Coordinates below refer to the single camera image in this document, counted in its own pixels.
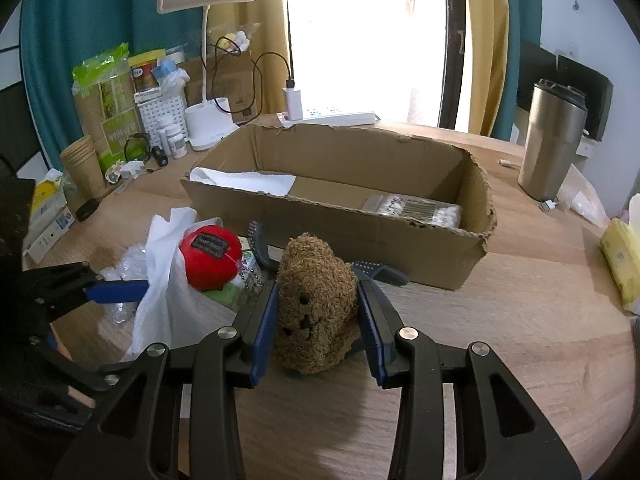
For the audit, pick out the black door frame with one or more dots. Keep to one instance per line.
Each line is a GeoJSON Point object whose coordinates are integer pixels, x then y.
{"type": "Point", "coordinates": [455, 35]}

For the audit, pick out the white medicine bottle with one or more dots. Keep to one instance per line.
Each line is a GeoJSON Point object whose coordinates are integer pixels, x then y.
{"type": "Point", "coordinates": [164, 132]}
{"type": "Point", "coordinates": [177, 142]}

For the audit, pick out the white carton box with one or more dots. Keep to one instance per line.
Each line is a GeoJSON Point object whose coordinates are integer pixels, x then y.
{"type": "Point", "coordinates": [47, 235]}

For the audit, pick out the yellow tissue pack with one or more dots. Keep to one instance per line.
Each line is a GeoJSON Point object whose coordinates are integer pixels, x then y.
{"type": "Point", "coordinates": [622, 260]}

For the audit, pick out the white charger plug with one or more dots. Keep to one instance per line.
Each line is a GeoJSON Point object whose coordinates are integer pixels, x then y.
{"type": "Point", "coordinates": [293, 102]}

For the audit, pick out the white power strip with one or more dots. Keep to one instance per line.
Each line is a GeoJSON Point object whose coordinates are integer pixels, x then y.
{"type": "Point", "coordinates": [340, 119]}

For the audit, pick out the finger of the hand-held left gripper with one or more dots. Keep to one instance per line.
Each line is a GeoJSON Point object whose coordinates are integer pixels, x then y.
{"type": "Point", "coordinates": [75, 372]}
{"type": "Point", "coordinates": [120, 291]}

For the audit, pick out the white plastic basket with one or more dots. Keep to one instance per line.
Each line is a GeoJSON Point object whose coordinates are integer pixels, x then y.
{"type": "Point", "coordinates": [155, 110]}

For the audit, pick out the blue packet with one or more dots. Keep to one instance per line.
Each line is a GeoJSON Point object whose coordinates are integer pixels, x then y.
{"type": "Point", "coordinates": [162, 67]}

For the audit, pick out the yellow carton box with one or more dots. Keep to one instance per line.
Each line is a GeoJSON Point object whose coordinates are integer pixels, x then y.
{"type": "Point", "coordinates": [47, 197]}

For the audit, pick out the yellow duck toy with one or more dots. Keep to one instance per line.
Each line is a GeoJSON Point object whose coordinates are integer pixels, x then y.
{"type": "Point", "coordinates": [231, 40]}

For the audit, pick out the yellow curtain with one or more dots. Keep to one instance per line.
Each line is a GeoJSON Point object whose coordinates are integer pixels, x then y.
{"type": "Point", "coordinates": [235, 22]}
{"type": "Point", "coordinates": [487, 35]}

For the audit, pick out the small black flashlight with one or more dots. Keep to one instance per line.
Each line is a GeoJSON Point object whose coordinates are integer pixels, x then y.
{"type": "Point", "coordinates": [160, 156]}

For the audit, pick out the cardboard box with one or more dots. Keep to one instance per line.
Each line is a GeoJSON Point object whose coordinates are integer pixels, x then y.
{"type": "Point", "coordinates": [350, 245]}

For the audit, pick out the white desk lamp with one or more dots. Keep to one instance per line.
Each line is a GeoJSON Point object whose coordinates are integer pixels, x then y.
{"type": "Point", "coordinates": [210, 125]}

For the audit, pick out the crinkled clear plastic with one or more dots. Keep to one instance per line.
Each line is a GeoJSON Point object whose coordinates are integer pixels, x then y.
{"type": "Point", "coordinates": [125, 265]}

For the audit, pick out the black computer monitor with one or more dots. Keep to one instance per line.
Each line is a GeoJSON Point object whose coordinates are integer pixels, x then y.
{"type": "Point", "coordinates": [537, 65]}
{"type": "Point", "coordinates": [597, 95]}

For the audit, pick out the green packet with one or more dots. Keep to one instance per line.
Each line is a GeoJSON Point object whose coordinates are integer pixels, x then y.
{"type": "Point", "coordinates": [230, 297]}

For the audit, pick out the white plastic bag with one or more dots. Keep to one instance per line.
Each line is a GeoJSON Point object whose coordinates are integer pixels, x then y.
{"type": "Point", "coordinates": [160, 310]}

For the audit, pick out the brown cardboard carton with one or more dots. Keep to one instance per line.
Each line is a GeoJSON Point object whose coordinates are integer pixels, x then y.
{"type": "Point", "coordinates": [235, 90]}

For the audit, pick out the cotton swab pack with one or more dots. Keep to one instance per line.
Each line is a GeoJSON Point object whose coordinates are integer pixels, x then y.
{"type": "Point", "coordinates": [415, 210]}

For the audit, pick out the white towel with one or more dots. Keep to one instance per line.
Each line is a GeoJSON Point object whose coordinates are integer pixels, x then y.
{"type": "Point", "coordinates": [240, 180]}

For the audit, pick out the small black case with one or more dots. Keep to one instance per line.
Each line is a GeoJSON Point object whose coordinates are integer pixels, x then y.
{"type": "Point", "coordinates": [88, 210]}

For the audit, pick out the steel tumbler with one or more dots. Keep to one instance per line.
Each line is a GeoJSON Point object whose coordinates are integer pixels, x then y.
{"type": "Point", "coordinates": [550, 145]}

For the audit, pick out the yellow lid can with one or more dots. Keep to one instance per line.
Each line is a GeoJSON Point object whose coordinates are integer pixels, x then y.
{"type": "Point", "coordinates": [145, 75]}

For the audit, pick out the stack of brown paper cups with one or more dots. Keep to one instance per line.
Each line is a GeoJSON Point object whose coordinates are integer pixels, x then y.
{"type": "Point", "coordinates": [82, 170]}

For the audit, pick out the clear plastic bag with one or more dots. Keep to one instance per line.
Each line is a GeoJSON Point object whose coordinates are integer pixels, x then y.
{"type": "Point", "coordinates": [585, 200]}

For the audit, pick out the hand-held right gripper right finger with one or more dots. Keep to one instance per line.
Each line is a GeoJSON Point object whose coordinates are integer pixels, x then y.
{"type": "Point", "coordinates": [372, 332]}

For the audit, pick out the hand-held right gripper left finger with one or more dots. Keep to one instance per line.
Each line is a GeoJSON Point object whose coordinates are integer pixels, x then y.
{"type": "Point", "coordinates": [262, 330]}

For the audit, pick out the green paper cup package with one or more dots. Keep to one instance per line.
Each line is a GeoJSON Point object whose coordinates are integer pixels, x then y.
{"type": "Point", "coordinates": [112, 125]}

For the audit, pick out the brown teddy bear plush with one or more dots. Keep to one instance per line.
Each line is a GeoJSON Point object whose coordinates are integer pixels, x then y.
{"type": "Point", "coordinates": [315, 300]}

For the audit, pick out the teal curtain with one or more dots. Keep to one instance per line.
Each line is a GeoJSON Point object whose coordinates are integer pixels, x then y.
{"type": "Point", "coordinates": [75, 10]}
{"type": "Point", "coordinates": [522, 0]}

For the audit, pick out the small white adapter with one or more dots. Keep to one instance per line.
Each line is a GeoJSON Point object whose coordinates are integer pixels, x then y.
{"type": "Point", "coordinates": [132, 169]}

